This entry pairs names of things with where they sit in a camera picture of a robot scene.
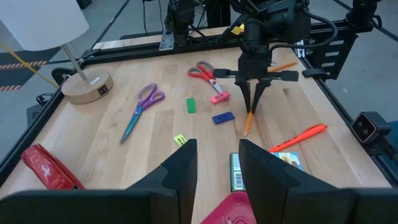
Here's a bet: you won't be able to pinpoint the hazard striped floor mat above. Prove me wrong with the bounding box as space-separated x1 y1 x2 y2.
0 46 63 93

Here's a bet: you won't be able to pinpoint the green eraser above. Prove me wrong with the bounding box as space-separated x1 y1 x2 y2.
186 97 197 114

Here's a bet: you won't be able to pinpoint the crayon box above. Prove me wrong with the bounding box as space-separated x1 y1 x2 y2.
229 151 302 193

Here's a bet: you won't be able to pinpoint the orange highlighter pen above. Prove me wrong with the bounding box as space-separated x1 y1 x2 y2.
269 124 328 153

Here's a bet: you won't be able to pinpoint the black table-level camera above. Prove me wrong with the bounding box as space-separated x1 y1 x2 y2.
350 111 391 156

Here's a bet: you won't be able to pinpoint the yellow pencil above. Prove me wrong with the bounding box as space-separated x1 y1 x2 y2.
243 111 254 138
267 61 298 73

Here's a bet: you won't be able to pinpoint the pink plastic pencil case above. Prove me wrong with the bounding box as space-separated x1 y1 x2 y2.
200 192 257 224

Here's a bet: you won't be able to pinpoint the yellow hanging cable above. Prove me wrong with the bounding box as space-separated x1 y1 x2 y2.
0 42 60 90

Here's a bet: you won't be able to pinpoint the white shade wooden lamp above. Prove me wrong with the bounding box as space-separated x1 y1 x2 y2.
0 0 114 105

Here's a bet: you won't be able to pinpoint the blue eraser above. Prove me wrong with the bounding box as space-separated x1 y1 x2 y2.
211 111 236 125

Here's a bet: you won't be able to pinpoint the yellow eraser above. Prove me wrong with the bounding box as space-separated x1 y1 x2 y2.
173 133 188 147

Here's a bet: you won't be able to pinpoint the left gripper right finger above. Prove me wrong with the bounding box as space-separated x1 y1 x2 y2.
238 139 340 224

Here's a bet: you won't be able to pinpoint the pink eraser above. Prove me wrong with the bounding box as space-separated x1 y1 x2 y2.
210 90 231 105

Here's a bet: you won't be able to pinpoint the black aluminium table frame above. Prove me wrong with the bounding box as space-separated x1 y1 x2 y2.
0 18 398 187

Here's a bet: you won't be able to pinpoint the yellow cable tag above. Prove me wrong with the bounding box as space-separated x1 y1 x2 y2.
231 24 246 36

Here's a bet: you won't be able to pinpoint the black ribbed floor pedal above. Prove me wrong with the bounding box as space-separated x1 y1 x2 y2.
26 104 47 127

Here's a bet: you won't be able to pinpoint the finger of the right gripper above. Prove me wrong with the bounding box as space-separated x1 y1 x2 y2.
234 77 251 113
251 80 272 114

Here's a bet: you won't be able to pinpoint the red stapler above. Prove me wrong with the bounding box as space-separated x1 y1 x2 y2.
21 143 85 190

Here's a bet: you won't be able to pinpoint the purple handled scissors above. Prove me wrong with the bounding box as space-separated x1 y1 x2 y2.
119 83 165 145

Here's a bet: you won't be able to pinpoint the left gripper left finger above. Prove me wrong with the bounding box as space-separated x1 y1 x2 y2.
126 139 199 224

